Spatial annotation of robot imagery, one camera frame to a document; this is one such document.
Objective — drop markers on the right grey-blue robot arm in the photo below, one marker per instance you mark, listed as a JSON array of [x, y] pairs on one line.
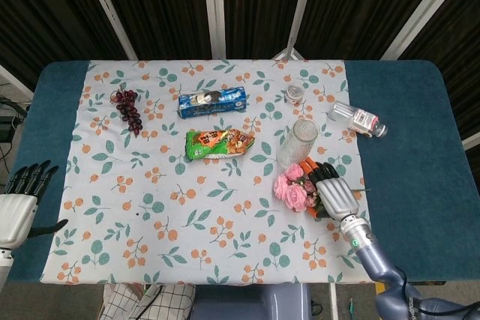
[[369, 256]]

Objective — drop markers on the grey plastic stool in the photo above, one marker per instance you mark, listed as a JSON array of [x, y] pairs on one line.
[[247, 303]]

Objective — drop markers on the floral print tablecloth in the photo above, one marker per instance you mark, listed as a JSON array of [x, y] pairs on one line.
[[210, 200]]

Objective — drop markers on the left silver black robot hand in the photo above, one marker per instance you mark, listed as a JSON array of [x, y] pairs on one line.
[[17, 211]]

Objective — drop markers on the green snack bag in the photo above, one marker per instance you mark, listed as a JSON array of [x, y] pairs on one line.
[[217, 144]]

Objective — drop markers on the dark purple grape bunch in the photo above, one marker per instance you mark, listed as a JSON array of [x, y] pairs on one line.
[[129, 112]]

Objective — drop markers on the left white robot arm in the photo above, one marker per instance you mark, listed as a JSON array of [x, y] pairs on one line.
[[3, 264]]

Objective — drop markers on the textured clear glass vase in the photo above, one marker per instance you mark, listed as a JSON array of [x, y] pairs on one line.
[[296, 145]]

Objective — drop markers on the white black chequered bag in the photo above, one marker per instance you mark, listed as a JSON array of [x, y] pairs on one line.
[[120, 303]]

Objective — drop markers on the blue cookie box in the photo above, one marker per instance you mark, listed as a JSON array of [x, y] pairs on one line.
[[212, 104]]

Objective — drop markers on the teal table cover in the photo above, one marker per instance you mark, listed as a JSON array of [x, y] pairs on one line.
[[412, 185]]

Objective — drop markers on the dark folding screen white frames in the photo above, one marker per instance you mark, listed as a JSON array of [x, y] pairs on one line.
[[161, 5]]

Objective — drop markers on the clear plastic bottle white label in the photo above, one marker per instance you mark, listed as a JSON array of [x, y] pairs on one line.
[[356, 117]]

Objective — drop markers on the pink artificial flower bouquet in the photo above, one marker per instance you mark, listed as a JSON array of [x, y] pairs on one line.
[[292, 192]]

